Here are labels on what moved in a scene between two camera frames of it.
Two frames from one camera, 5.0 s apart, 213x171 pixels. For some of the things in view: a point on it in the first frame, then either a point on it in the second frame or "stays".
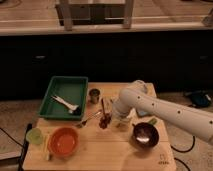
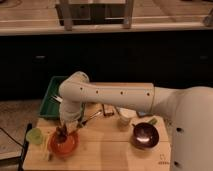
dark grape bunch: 105,120 to 61,134
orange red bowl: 64,142 stays
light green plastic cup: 34,136 stays
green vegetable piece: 153,121 stays
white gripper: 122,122 to 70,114
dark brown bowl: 145,134 stays
